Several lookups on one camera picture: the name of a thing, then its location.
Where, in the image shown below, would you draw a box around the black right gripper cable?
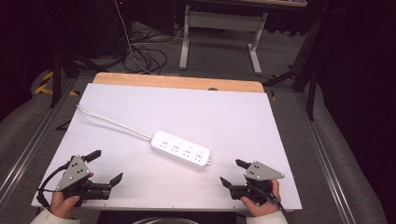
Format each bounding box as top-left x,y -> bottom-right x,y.
257,186 -> 287,215

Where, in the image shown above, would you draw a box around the black metal stand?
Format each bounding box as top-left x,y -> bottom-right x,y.
49,46 -> 108,109
262,17 -> 326,121

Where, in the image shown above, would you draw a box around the white metal desk frame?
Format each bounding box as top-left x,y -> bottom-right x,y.
178,4 -> 269,76

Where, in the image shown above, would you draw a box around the white power strip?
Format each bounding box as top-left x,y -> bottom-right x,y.
150,130 -> 213,171

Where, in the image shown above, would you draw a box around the thin white floor cable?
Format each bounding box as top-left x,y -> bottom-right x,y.
113,0 -> 152,75

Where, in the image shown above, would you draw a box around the black floor cables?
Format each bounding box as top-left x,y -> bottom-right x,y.
122,29 -> 169,76

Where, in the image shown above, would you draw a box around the person's left hand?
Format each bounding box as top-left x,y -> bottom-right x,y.
49,172 -> 94,219

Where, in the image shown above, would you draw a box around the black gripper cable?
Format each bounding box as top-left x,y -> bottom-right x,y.
36,161 -> 73,208
257,186 -> 287,215

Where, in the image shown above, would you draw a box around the white power strip cable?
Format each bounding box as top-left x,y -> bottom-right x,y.
76,104 -> 155,140

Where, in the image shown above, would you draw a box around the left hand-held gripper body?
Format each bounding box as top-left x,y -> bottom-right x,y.
55,154 -> 112,202

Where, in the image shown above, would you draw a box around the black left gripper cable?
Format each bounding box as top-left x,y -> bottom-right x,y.
36,161 -> 73,208

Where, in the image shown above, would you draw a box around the yellow black floor tape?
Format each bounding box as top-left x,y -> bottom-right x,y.
34,70 -> 79,97

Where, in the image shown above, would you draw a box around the white cover board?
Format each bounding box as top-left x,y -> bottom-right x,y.
31,82 -> 304,213

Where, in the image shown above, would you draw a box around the person's right hand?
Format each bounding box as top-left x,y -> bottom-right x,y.
240,178 -> 282,217

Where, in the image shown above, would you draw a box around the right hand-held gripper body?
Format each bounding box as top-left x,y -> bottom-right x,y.
229,160 -> 286,205

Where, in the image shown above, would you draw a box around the aluminium floor rail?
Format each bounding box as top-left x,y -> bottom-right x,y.
293,91 -> 348,224
0,77 -> 78,203

